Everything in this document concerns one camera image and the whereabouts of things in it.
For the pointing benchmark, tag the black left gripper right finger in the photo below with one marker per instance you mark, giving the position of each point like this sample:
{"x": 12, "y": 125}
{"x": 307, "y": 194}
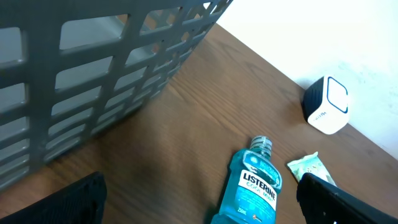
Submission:
{"x": 322, "y": 202}

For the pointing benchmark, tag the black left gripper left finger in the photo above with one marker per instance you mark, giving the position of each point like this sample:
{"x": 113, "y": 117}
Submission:
{"x": 81, "y": 202}

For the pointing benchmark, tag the teal wet wipes pack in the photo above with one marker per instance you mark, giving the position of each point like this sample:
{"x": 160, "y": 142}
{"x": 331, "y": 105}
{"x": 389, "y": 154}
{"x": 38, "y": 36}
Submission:
{"x": 312, "y": 164}

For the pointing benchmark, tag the blue Listerine mouthwash bottle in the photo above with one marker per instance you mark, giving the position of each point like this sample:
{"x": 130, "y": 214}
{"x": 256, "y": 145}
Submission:
{"x": 252, "y": 188}

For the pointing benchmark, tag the grey plastic shopping basket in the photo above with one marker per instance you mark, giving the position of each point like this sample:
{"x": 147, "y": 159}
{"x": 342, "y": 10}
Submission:
{"x": 71, "y": 68}

